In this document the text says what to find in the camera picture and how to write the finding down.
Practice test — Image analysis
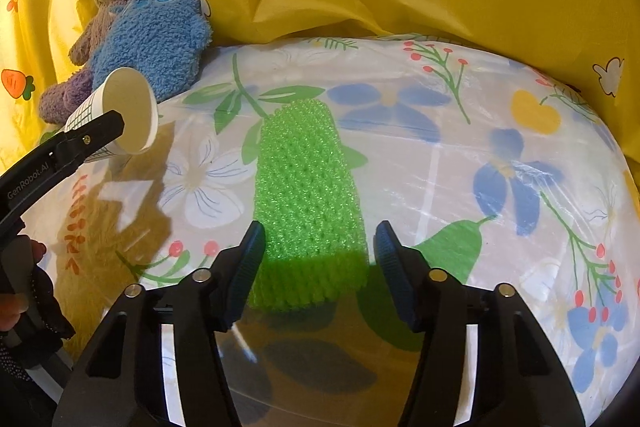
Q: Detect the small green grid paper cup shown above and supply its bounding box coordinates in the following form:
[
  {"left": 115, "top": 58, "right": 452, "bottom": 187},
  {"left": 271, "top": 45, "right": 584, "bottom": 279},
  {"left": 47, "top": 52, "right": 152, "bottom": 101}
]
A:
[{"left": 63, "top": 67, "right": 158, "bottom": 161}]

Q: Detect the green foam net sleeve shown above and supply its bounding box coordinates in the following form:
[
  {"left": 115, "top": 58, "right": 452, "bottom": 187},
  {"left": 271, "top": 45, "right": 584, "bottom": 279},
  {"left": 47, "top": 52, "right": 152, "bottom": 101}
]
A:
[{"left": 250, "top": 98, "right": 369, "bottom": 312}]

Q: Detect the person left hand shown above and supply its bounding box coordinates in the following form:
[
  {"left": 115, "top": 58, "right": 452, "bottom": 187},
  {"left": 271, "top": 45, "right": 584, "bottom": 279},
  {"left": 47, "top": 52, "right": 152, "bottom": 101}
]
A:
[{"left": 1, "top": 235, "right": 47, "bottom": 333}]

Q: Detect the blue plush monster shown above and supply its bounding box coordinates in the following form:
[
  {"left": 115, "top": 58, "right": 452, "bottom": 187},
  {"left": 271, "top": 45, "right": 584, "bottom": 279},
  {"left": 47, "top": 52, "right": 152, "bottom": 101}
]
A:
[{"left": 89, "top": 0, "right": 213, "bottom": 102}]

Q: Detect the floral bed sheet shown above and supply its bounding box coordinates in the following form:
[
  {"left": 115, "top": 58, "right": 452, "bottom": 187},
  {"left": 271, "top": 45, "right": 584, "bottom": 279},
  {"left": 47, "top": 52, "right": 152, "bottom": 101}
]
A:
[{"left": 25, "top": 37, "right": 639, "bottom": 421}]

